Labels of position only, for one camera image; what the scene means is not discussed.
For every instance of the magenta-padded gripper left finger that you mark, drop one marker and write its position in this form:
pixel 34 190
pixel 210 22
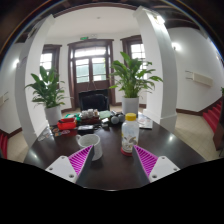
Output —
pixel 63 168

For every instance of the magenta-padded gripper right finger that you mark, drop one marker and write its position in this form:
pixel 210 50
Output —
pixel 161 168

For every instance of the clear bottle with yellow cap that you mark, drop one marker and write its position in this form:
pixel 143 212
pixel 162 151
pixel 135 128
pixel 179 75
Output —
pixel 130 133

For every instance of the white speckled mug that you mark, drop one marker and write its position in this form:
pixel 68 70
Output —
pixel 91 143

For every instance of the red plastic basket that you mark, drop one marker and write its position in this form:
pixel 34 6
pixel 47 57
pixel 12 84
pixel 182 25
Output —
pixel 66 124

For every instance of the flat black device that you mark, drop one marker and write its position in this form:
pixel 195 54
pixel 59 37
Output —
pixel 85 128

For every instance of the white printed paper sheet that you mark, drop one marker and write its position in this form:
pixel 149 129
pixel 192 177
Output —
pixel 145 121

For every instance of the red carpeted staircase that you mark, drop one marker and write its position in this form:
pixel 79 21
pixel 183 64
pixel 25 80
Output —
pixel 3 145
pixel 213 116

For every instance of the dark round teapot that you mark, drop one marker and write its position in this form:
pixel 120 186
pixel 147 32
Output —
pixel 116 119

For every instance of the green folded cloth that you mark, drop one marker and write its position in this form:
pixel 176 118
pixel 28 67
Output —
pixel 105 114

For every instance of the black office chair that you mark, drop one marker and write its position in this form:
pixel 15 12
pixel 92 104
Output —
pixel 94 100

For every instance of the potted plant in white pot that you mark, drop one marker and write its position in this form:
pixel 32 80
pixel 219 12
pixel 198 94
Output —
pixel 133 78
pixel 48 90

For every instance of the brown glazed double door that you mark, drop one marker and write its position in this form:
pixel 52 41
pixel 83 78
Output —
pixel 90 66

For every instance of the brown framed window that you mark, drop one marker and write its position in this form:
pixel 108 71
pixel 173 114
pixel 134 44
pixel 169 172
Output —
pixel 136 50
pixel 46 61

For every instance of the green exit sign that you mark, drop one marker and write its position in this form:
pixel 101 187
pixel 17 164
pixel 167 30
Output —
pixel 84 38

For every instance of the white wall radiator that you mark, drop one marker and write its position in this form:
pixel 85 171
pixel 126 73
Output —
pixel 201 79
pixel 4 99

